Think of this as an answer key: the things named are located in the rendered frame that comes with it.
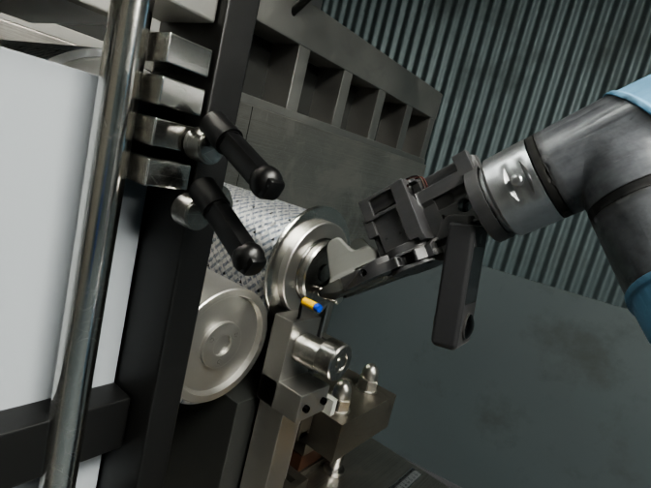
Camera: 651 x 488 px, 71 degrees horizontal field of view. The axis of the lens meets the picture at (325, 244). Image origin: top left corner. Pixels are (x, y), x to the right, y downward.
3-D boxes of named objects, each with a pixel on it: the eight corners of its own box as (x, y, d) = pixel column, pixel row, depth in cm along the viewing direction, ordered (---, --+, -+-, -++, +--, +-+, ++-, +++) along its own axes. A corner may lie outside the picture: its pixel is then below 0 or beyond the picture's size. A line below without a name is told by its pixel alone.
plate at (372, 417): (331, 463, 64) (342, 424, 63) (168, 345, 87) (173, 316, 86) (387, 427, 77) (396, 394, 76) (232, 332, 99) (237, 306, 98)
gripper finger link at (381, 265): (355, 274, 49) (425, 243, 45) (359, 289, 49) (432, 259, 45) (331, 275, 45) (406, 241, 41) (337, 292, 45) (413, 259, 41)
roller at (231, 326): (159, 419, 41) (182, 293, 39) (41, 313, 55) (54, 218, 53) (255, 386, 51) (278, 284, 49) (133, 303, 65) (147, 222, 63)
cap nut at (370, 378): (369, 397, 73) (376, 371, 72) (351, 386, 75) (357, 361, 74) (381, 391, 76) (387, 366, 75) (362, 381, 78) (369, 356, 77)
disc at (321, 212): (254, 336, 49) (283, 201, 46) (251, 334, 49) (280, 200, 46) (334, 318, 61) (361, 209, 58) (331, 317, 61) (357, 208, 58)
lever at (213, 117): (254, 205, 17) (271, 176, 17) (192, 133, 20) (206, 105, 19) (278, 207, 18) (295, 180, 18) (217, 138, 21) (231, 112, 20)
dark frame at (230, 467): (202, 560, 52) (237, 404, 49) (73, 415, 71) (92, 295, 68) (249, 528, 58) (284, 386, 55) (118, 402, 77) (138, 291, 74)
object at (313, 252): (352, 243, 55) (335, 302, 56) (338, 238, 56) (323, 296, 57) (314, 239, 49) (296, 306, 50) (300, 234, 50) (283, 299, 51)
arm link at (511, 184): (572, 220, 41) (554, 215, 34) (521, 240, 43) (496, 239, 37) (536, 146, 42) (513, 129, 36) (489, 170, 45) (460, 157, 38)
